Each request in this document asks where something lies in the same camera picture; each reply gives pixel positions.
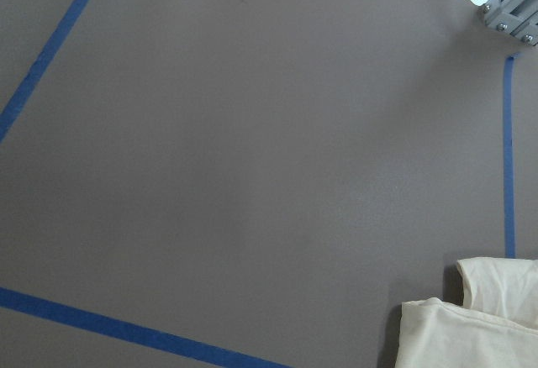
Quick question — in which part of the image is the cream printed t-shirt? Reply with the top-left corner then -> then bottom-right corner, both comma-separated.
395,257 -> 537,367

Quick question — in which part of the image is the grey aluminium frame post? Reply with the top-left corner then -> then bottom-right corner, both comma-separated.
483,0 -> 537,46

